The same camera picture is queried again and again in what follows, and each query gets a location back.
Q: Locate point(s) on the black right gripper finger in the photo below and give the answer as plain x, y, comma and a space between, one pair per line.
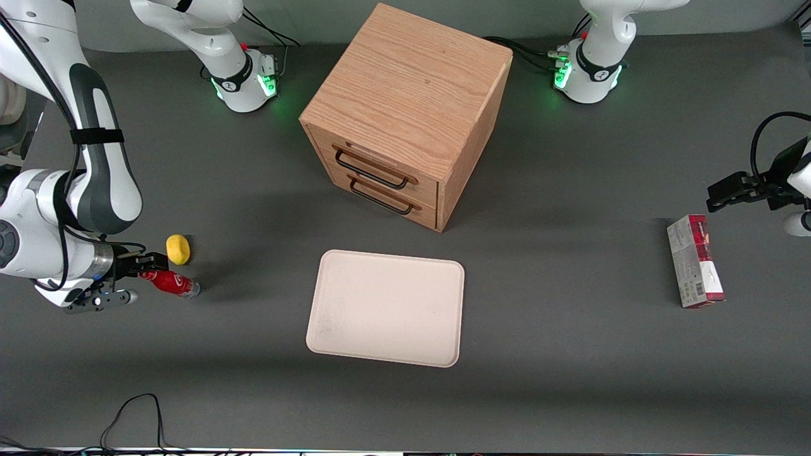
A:
155, 259
147, 270

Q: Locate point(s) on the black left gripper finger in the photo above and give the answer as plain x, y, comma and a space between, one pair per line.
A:
742, 179
722, 197

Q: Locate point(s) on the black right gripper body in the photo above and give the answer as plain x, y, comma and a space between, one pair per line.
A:
123, 266

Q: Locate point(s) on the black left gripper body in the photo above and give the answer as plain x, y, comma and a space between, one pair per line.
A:
774, 184

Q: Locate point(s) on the red coke bottle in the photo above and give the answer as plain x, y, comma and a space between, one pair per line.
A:
172, 282

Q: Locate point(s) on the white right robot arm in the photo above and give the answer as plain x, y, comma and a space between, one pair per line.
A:
101, 164

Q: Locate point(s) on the beige plastic tray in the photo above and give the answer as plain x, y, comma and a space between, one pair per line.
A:
386, 308

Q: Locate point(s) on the yellow lemon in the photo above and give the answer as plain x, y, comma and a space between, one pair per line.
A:
178, 249

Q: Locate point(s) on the red and grey carton box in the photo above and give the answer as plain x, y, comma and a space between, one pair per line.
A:
694, 263

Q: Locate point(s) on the white round background object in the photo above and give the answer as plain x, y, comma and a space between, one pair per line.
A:
9, 101

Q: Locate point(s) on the wooden drawer front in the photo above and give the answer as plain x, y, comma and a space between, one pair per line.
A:
418, 212
405, 174

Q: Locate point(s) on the wooden drawer cabinet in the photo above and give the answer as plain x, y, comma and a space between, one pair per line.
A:
412, 88

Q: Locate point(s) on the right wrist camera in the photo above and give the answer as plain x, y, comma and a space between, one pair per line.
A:
101, 300

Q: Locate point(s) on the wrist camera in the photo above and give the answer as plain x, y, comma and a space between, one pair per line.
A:
798, 224
101, 300

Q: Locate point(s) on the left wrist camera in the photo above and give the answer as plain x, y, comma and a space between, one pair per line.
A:
798, 224

